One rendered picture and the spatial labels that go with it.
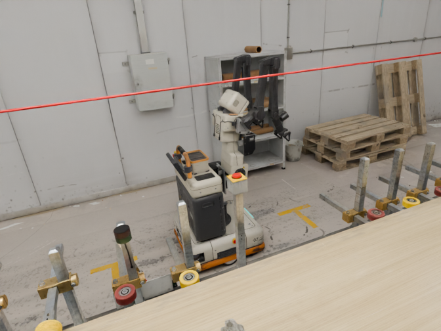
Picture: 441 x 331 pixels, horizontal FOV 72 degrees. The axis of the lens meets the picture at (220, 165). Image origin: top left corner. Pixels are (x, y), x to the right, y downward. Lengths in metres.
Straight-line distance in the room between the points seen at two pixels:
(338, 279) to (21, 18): 3.49
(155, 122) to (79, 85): 0.93
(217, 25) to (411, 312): 3.48
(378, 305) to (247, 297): 0.45
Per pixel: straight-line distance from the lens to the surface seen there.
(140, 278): 1.43
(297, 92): 4.67
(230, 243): 2.54
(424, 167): 2.18
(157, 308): 1.24
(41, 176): 4.05
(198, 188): 2.22
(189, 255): 1.42
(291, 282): 1.29
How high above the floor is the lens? 1.80
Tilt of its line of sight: 24 degrees down
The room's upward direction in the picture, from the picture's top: 4 degrees counter-clockwise
